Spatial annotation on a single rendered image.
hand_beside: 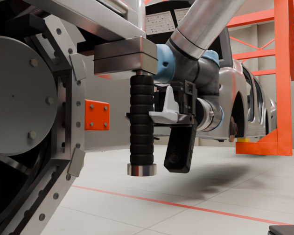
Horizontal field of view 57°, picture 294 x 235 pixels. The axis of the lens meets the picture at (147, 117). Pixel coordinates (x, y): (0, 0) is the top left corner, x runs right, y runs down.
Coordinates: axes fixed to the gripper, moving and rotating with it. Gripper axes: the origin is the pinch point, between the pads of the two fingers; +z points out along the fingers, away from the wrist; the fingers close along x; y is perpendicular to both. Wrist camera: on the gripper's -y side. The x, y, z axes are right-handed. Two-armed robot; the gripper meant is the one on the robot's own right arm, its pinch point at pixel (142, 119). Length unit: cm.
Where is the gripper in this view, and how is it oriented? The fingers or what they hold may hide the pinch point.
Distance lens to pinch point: 40.8
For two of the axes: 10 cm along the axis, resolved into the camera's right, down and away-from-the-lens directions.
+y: 0.0, -10.0, 0.5
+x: 8.7, -0.3, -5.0
